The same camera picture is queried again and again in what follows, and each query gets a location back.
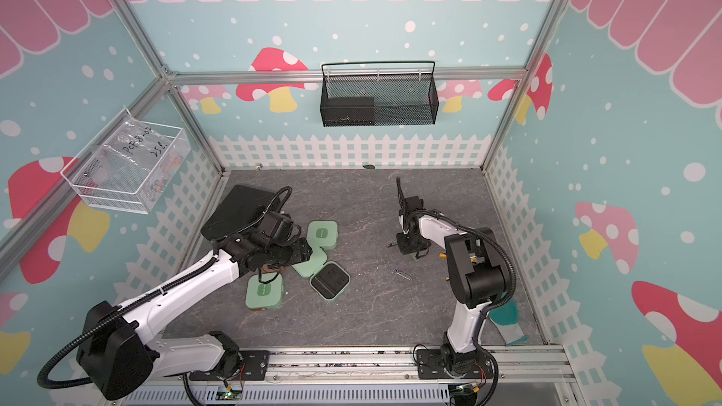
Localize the green clipper case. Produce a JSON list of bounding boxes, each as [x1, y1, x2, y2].
[[246, 273, 285, 310], [306, 221, 340, 250], [293, 246, 351, 302]]

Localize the brown clipper case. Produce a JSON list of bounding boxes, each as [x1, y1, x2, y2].
[[261, 261, 293, 274]]

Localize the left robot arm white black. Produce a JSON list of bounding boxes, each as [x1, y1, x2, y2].
[[37, 212, 312, 400]]

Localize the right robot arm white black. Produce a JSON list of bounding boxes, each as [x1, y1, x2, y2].
[[396, 193, 517, 377]]

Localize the black plastic tool case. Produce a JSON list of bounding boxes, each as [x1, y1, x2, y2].
[[201, 185, 280, 241]]

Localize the green work glove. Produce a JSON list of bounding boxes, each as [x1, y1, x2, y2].
[[488, 299, 528, 346]]

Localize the black box in basket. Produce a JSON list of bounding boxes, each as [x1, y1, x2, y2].
[[321, 97, 375, 127]]

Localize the black wire mesh basket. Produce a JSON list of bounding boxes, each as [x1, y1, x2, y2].
[[321, 60, 439, 127]]

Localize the clear acrylic wall bin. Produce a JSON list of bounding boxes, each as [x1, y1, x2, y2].
[[60, 109, 191, 214]]

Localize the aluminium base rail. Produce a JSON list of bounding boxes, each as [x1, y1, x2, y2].
[[112, 346, 576, 387]]

